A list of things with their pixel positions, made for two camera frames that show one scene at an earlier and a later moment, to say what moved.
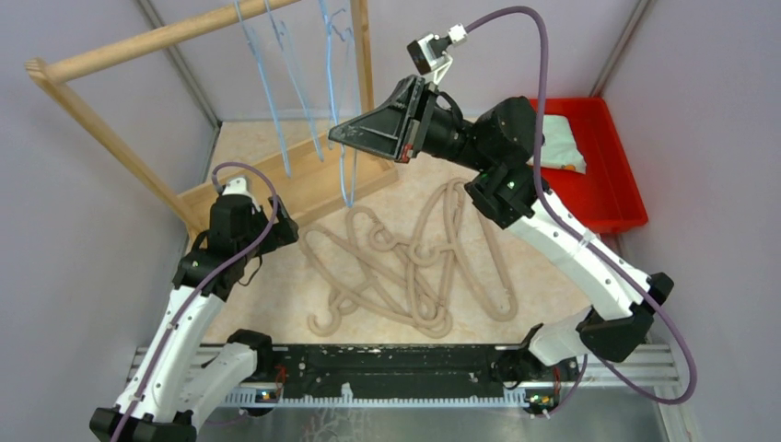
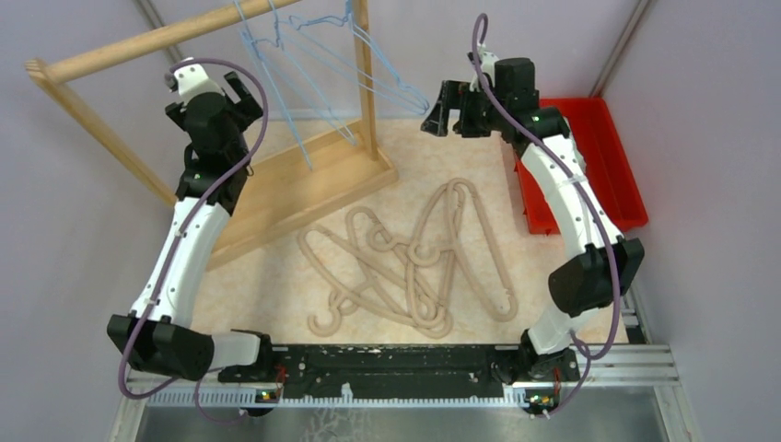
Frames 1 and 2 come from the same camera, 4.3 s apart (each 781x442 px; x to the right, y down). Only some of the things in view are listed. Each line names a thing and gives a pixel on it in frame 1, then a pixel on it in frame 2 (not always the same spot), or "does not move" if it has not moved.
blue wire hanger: x=329 y=27 -> x=276 y=48
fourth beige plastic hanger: x=380 y=238 does not move
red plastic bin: x=608 y=197 does not move
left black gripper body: x=279 y=234 -> x=244 y=110
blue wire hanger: x=349 y=203 -> x=298 y=24
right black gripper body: x=443 y=134 -> x=475 y=118
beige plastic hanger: x=350 y=276 does not move
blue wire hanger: x=252 y=41 -> x=273 y=42
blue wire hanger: x=282 y=37 -> x=297 y=24
